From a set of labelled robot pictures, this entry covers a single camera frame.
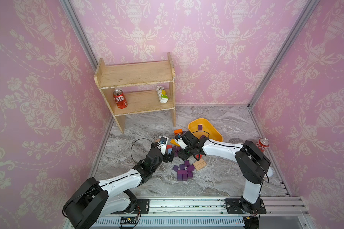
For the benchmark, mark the yellow plastic storage bin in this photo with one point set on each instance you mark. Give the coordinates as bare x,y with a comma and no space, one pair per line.
208,130

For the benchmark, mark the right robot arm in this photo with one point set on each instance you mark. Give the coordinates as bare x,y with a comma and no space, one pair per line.
254,165

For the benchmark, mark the aluminium front rail frame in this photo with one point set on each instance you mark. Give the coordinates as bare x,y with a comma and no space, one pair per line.
204,212

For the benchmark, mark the red cola can on table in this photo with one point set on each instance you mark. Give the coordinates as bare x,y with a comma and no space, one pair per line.
262,144

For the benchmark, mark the natural wood plank brick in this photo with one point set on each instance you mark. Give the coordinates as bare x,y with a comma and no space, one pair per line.
199,164

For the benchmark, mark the wooden two-tier shelf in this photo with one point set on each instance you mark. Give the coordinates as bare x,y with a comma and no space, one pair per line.
112,77

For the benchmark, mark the orange brick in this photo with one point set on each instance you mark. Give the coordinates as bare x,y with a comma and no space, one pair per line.
178,132

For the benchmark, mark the red cola can on shelf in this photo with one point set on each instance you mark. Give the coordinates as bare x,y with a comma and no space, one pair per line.
120,99

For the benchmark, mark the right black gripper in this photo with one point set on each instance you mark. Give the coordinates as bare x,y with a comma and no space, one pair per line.
182,154

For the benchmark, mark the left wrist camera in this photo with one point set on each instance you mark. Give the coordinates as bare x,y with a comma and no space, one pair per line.
162,141

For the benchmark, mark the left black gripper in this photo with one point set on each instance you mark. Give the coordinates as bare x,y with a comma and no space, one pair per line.
167,158

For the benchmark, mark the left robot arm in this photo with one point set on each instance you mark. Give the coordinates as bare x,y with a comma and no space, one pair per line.
97,198

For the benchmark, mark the green white juice carton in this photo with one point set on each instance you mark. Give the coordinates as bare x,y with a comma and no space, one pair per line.
162,95

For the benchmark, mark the yellow long brick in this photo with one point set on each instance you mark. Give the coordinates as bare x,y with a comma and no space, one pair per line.
173,141

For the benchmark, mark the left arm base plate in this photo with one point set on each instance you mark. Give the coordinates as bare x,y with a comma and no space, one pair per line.
140,206

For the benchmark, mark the purple brick cluster bottom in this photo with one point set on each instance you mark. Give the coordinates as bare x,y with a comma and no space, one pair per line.
184,171

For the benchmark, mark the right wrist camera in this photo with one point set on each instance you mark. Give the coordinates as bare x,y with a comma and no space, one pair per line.
181,143

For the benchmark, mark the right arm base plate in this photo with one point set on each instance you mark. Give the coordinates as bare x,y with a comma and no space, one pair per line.
241,206

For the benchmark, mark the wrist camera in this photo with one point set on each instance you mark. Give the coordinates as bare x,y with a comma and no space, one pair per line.
162,141
181,143

